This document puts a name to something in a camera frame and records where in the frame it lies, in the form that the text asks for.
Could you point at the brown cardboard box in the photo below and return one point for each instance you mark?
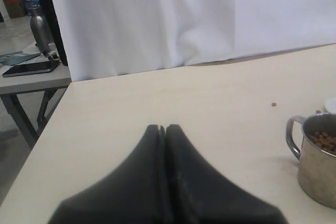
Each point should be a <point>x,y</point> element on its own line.
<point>15,8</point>

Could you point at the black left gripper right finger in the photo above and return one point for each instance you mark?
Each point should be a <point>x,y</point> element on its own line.
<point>200,194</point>

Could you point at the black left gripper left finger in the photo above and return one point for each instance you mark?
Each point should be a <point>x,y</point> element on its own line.
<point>135,192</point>

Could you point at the black tablet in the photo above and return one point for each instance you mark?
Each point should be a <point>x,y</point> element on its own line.
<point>32,68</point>

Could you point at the white backdrop curtain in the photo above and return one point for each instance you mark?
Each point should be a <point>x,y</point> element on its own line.
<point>104,38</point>

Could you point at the grey side table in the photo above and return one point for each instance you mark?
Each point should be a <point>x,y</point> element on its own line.
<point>48,83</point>

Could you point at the black curtain stand pole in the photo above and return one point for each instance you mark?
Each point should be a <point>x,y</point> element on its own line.
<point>55,30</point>

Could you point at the teal booklet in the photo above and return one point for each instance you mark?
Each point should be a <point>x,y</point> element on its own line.
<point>15,58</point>

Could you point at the white plastic tray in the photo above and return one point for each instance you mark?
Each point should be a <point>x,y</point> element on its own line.
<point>330,105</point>

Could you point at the left steel mug with kibble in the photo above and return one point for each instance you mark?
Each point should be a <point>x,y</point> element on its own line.
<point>316,156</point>

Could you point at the steel water bottle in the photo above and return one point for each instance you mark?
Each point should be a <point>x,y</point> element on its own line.
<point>40,29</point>

